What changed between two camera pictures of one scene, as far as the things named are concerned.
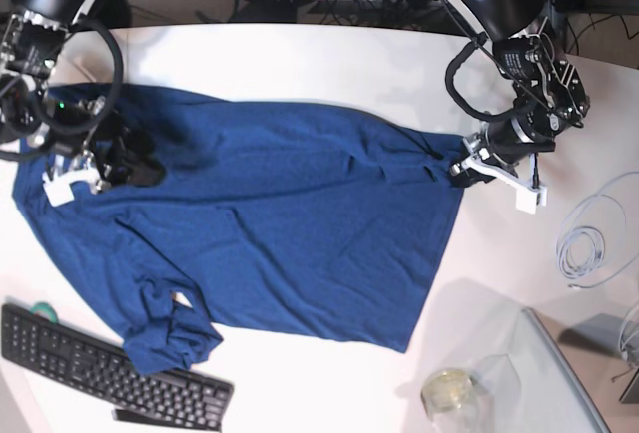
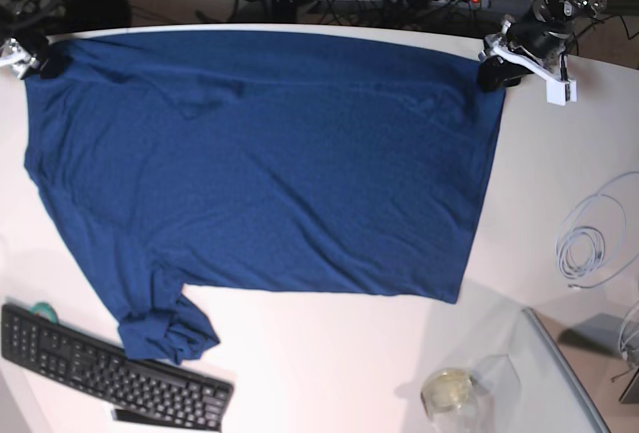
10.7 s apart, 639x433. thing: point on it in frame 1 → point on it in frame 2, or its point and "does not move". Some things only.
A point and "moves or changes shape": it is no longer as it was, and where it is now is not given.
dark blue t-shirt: x=283 y=216 moves or changes shape
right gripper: x=507 y=141 → x=537 y=37
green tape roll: x=44 y=306 does not move
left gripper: x=92 y=117 → x=51 y=58
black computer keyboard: x=73 y=359 does not move
